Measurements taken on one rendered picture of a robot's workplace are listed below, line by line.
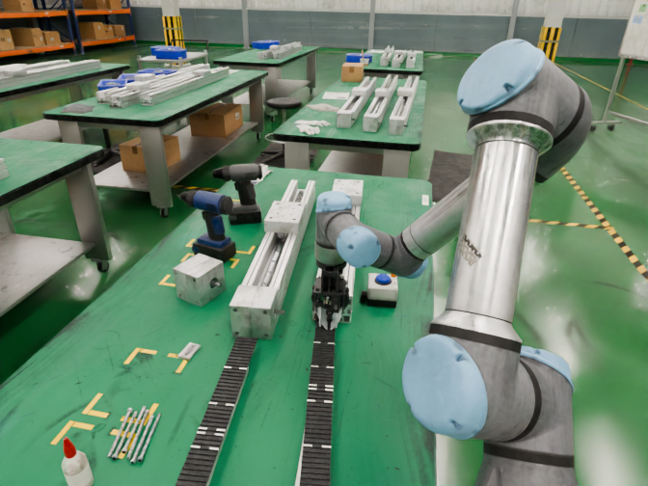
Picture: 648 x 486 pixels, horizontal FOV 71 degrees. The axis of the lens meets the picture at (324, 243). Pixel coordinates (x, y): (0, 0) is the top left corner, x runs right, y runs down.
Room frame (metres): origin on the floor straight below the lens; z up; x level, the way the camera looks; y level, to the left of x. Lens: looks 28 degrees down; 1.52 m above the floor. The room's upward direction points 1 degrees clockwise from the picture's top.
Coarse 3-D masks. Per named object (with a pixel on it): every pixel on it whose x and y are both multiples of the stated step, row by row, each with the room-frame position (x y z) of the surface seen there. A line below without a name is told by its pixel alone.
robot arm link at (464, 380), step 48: (528, 48) 0.64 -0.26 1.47; (480, 96) 0.64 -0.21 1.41; (528, 96) 0.62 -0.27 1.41; (576, 96) 0.67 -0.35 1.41; (480, 144) 0.63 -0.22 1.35; (528, 144) 0.60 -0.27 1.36; (480, 192) 0.57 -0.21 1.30; (528, 192) 0.56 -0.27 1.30; (480, 240) 0.52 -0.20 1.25; (480, 288) 0.48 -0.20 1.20; (432, 336) 0.45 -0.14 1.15; (480, 336) 0.43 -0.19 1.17; (432, 384) 0.41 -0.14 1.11; (480, 384) 0.38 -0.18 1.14; (528, 384) 0.43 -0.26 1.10; (480, 432) 0.37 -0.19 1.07
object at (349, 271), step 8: (352, 208) 1.49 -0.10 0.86; (320, 272) 1.05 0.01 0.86; (344, 272) 1.06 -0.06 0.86; (352, 272) 1.06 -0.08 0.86; (352, 280) 1.02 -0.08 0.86; (352, 288) 0.98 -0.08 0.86; (352, 296) 0.96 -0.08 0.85; (312, 312) 0.95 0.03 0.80; (328, 312) 0.95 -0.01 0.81; (344, 312) 0.95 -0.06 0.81; (344, 320) 0.95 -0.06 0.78
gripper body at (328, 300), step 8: (320, 264) 0.87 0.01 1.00; (344, 264) 0.87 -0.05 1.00; (328, 272) 0.84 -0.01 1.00; (336, 272) 0.84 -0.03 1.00; (320, 280) 0.90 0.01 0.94; (328, 280) 0.87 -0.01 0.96; (336, 280) 0.86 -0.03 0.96; (344, 280) 0.90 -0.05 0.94; (320, 288) 0.86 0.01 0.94; (328, 288) 0.84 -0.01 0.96; (336, 288) 0.86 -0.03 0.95; (344, 288) 0.86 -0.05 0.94; (320, 296) 0.85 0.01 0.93; (328, 296) 0.85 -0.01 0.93; (336, 296) 0.84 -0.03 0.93; (312, 304) 0.84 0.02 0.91; (320, 304) 0.85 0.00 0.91; (328, 304) 0.86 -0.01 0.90; (336, 304) 0.84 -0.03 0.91; (336, 312) 0.84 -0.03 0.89
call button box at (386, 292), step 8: (368, 280) 1.06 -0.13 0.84; (392, 280) 1.06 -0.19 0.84; (368, 288) 1.02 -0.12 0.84; (376, 288) 1.02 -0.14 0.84; (384, 288) 1.02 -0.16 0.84; (392, 288) 1.02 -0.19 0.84; (368, 296) 1.02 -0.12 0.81; (376, 296) 1.02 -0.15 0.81; (384, 296) 1.02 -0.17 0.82; (392, 296) 1.01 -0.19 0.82; (368, 304) 1.02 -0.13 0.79; (376, 304) 1.02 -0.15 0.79; (384, 304) 1.02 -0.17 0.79; (392, 304) 1.01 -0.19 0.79
